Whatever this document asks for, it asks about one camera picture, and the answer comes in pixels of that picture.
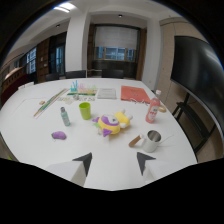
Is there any window with blind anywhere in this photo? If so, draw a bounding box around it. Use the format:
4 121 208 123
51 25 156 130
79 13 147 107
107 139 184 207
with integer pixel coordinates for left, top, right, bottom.
92 24 140 63

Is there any green plastic cup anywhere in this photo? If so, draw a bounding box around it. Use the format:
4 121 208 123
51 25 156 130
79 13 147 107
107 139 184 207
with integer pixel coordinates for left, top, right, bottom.
78 101 92 121

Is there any black chair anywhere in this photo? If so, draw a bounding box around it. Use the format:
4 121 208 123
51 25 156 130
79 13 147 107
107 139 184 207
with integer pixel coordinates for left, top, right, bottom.
101 68 125 80
44 72 60 82
64 69 87 80

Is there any yellow purple plush toy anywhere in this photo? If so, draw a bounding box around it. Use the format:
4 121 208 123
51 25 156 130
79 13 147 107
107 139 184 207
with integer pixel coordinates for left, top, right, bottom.
92 109 134 138

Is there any colourful test tube rack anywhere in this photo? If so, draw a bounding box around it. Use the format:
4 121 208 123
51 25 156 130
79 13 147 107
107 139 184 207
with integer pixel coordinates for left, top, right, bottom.
66 79 99 97

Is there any white paper booklet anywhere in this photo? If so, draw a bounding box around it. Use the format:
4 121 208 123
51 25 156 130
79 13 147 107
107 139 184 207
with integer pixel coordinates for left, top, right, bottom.
96 87 118 100

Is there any orange folder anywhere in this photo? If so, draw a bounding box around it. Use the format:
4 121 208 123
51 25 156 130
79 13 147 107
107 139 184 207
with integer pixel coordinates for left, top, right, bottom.
120 85 151 103

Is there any small clear green-cap bottle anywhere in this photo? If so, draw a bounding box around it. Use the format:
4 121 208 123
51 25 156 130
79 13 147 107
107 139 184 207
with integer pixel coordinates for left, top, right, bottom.
59 106 72 127

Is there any large black monitor screen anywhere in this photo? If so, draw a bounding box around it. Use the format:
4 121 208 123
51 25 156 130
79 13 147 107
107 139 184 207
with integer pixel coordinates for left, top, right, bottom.
170 35 224 134

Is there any white mug with wooden handle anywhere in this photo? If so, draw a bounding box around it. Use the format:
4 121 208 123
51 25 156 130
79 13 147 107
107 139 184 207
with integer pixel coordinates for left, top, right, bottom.
128 129 163 154

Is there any black monitor stand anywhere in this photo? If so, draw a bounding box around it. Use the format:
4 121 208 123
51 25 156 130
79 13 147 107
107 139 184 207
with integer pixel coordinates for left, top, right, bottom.
171 91 217 155

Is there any pink red bottle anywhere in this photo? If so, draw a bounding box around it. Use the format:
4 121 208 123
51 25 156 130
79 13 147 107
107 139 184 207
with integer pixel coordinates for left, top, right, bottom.
145 97 162 124

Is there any long wooden ruler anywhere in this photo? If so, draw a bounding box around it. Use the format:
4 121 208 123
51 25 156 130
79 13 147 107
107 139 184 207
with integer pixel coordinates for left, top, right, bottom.
33 87 70 119

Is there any purple small toy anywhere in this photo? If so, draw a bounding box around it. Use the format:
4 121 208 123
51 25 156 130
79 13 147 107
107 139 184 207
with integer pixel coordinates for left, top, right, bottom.
50 130 68 141

